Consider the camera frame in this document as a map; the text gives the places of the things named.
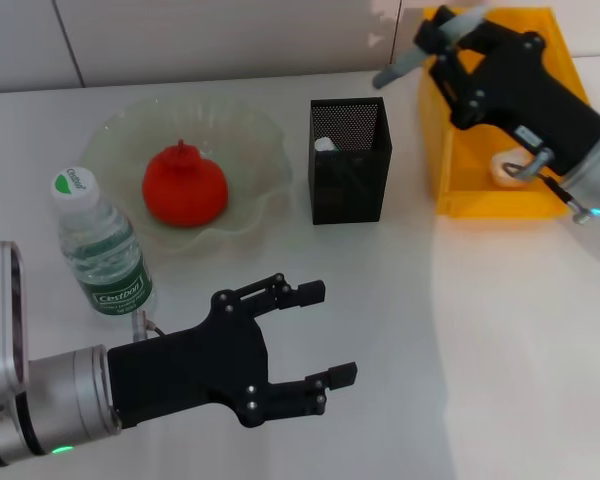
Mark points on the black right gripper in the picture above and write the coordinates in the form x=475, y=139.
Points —
x=520, y=95

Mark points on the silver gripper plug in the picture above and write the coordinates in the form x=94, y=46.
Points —
x=140, y=327
x=537, y=162

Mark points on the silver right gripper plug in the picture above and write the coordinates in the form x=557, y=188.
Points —
x=537, y=162

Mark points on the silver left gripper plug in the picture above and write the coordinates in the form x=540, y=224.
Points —
x=140, y=327

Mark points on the yellow plastic bin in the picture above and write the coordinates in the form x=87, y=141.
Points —
x=480, y=200

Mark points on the green pen white clip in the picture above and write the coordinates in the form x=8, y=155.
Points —
x=325, y=145

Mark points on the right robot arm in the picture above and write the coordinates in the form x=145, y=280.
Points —
x=597, y=170

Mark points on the grey glitter marker pen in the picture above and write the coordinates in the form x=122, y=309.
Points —
x=405, y=62

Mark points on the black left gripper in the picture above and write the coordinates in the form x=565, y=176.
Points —
x=190, y=365

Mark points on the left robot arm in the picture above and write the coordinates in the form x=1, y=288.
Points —
x=55, y=405

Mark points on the white paper ball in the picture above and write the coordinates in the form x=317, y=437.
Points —
x=502, y=172

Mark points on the pale green glass fruit plate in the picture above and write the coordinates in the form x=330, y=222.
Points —
x=250, y=150

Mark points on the red-orange fruit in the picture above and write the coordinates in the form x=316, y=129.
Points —
x=185, y=185

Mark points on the clear water bottle green label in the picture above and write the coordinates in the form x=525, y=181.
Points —
x=105, y=250

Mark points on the black mesh pen holder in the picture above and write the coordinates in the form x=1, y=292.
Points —
x=347, y=190

